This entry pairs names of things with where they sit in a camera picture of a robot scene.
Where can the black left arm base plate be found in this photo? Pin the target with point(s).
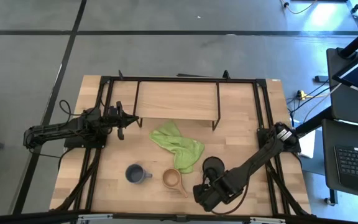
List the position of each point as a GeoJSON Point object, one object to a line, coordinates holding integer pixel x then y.
{"type": "Point", "coordinates": [85, 142]}

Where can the yellow power strip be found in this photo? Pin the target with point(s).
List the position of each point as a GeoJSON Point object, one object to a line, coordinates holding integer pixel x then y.
{"type": "Point", "coordinates": [301, 94]}

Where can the green cloth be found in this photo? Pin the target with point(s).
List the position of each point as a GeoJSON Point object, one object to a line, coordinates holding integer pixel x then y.
{"type": "Point", "coordinates": [182, 146]}

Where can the small black floor box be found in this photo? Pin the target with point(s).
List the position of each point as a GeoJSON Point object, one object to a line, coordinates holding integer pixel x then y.
{"type": "Point", "coordinates": [321, 78]}

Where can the desk caster wheel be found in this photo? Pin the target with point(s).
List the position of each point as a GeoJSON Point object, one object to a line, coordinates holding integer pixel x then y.
{"type": "Point", "coordinates": [330, 201]}

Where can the grey-blue mug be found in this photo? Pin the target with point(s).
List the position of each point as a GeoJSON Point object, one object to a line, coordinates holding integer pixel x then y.
{"type": "Point", "coordinates": [135, 173]}

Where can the black metal table frame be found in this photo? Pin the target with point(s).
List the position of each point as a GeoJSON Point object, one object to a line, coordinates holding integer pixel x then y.
{"type": "Point", "coordinates": [123, 78]}

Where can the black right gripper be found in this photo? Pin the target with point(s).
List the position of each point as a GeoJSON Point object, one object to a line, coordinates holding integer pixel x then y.
{"type": "Point", "coordinates": [214, 194]}

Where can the black front rail with brackets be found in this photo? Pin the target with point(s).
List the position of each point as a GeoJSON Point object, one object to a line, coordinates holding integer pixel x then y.
{"type": "Point", "coordinates": [42, 216]}

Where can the white paper sheet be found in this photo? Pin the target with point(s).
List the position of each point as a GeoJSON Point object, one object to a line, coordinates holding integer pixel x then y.
{"type": "Point", "coordinates": [308, 144]}

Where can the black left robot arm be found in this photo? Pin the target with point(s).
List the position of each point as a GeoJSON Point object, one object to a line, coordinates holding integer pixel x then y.
{"type": "Point", "coordinates": [57, 128]}

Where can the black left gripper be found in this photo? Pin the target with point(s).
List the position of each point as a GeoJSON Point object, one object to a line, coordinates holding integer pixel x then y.
{"type": "Point", "coordinates": [115, 119]}

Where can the black keyboard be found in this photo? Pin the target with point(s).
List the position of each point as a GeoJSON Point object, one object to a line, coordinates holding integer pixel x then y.
{"type": "Point", "coordinates": [356, 161]}

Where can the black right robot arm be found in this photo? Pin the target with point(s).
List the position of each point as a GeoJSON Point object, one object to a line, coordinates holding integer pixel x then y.
{"type": "Point", "coordinates": [259, 155]}

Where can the black monitor stand pole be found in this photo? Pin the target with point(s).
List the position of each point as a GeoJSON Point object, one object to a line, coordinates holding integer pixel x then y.
{"type": "Point", "coordinates": [357, 40]}

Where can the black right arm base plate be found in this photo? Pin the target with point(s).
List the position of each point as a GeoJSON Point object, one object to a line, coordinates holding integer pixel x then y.
{"type": "Point", "coordinates": [263, 135]}

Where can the wooden shelf with black legs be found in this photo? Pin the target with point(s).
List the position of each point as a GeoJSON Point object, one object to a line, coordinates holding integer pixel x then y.
{"type": "Point", "coordinates": [176, 99]}

